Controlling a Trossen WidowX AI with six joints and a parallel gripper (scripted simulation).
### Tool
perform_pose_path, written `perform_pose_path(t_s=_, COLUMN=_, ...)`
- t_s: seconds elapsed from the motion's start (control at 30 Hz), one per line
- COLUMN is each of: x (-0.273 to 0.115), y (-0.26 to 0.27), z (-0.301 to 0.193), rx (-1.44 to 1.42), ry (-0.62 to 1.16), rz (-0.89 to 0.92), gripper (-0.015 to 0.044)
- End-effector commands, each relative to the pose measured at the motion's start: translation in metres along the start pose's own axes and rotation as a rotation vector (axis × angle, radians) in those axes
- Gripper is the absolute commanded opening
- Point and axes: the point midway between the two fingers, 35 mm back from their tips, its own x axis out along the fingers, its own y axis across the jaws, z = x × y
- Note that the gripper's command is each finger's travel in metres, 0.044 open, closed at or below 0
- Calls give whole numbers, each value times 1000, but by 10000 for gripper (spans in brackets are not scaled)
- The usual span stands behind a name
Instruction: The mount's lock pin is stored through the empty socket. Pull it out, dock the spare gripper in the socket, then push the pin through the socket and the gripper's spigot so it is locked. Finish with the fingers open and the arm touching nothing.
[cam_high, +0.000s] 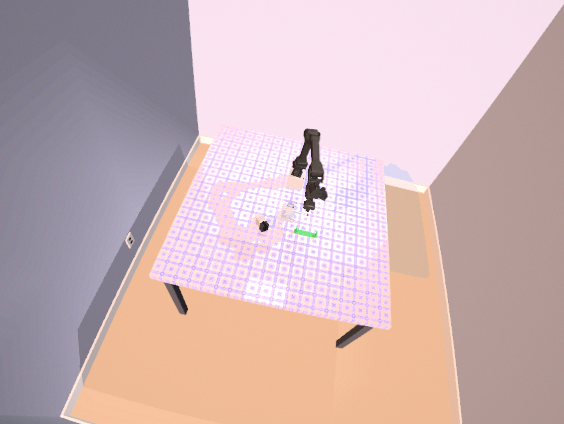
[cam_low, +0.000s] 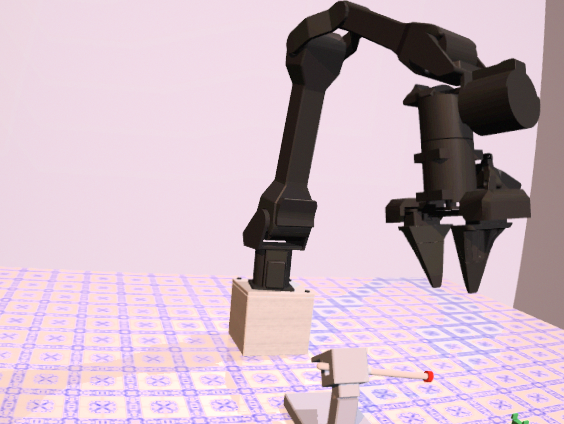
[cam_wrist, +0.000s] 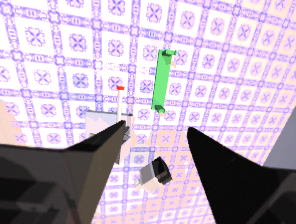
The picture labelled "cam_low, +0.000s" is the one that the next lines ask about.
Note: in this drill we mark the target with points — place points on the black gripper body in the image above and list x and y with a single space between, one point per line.
449 176

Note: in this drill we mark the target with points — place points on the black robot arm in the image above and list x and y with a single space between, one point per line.
490 100

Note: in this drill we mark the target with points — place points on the white pin with red cap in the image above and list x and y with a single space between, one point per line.
427 376

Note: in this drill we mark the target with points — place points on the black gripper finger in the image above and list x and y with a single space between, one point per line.
473 243
427 243

